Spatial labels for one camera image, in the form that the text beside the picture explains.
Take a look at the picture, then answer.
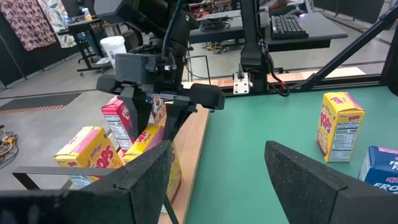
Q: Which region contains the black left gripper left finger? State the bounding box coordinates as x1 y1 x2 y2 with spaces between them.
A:
0 140 174 224

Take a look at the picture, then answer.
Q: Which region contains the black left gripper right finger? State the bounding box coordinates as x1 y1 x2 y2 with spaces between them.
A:
264 140 398 224

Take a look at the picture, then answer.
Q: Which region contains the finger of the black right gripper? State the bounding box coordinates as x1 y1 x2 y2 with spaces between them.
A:
163 103 198 142
119 86 154 141

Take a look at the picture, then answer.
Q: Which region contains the blue Frosted Flakes cereal box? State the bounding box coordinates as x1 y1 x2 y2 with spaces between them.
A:
358 145 398 195
147 95 167 126

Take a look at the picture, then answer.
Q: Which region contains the red Froot Loops cereal box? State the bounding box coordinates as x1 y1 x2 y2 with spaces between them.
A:
101 95 135 154

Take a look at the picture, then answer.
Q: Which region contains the yellow Corn Pops cereal box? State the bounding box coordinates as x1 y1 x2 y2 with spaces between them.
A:
316 91 366 164
122 123 183 214
53 125 124 189

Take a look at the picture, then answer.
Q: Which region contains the dark grey desk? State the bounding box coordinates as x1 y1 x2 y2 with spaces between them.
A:
188 9 246 45

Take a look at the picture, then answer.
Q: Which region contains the white plastic bucket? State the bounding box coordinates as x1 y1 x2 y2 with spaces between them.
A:
99 35 127 68

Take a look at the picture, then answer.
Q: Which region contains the dark floor mat striped edge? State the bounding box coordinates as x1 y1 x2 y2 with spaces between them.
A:
0 92 82 115

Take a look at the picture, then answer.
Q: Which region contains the black rolling cart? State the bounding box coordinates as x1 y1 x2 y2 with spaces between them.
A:
55 17 108 77

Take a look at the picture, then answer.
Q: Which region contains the black keyboard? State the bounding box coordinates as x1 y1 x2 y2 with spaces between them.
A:
269 14 310 40

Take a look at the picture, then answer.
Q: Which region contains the floral patterned curtain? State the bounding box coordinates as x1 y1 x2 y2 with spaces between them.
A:
36 0 78 49

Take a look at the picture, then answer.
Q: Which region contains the grey office chair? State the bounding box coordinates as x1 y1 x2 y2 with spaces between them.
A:
269 0 315 17

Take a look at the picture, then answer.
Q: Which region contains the black keyboard desk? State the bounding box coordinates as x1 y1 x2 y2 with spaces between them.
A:
266 11 348 53

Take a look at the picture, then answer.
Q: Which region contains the brown patterned curtain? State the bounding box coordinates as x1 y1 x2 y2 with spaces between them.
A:
0 0 57 52

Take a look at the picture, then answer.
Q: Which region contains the wooden shelf with black frame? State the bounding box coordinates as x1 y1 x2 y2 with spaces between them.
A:
12 55 212 224

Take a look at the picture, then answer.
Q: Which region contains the white metal mounting bracket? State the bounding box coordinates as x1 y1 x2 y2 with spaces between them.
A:
233 71 250 95

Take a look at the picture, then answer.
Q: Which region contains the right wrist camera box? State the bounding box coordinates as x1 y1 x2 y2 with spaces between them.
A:
114 52 158 85

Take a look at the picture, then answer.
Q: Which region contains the yellow cable under desk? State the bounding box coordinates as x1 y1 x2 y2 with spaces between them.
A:
201 42 225 56

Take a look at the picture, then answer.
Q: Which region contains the coiled black cable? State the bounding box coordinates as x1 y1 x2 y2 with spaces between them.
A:
200 16 231 32

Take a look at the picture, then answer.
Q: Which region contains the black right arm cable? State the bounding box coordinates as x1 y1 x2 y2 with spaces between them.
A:
160 0 185 60

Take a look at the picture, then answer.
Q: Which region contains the black cable with red tie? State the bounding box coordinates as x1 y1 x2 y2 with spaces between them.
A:
267 58 292 97

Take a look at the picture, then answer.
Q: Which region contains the yellow floor cable bundle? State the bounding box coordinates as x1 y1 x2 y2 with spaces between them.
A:
0 124 20 170

